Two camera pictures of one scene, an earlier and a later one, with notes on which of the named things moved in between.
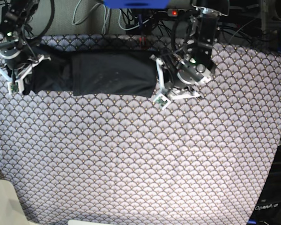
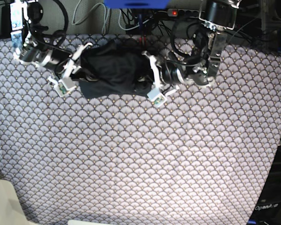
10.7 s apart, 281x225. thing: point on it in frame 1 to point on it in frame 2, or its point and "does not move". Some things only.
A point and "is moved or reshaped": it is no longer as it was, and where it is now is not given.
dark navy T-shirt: [92, 71] is moved or reshaped
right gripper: [171, 78] to [157, 78]
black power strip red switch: [179, 12] does not move
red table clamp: [140, 41] does not move
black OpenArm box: [273, 205] does not move
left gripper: [13, 66] to [69, 68]
